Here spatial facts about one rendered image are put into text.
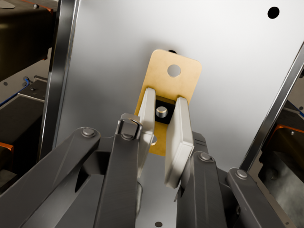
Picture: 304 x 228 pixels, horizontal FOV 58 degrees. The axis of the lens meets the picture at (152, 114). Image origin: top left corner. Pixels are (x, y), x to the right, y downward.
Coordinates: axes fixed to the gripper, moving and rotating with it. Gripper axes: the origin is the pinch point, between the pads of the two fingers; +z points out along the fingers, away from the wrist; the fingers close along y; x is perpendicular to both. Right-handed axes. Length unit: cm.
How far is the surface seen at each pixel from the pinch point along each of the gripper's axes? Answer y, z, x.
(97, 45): -6.7, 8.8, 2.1
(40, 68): -22.7, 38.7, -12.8
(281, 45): 8.7, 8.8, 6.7
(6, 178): -13.8, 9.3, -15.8
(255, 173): 30, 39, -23
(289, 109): 22.3, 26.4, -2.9
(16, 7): -14.9, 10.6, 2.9
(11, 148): -15.5, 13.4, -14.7
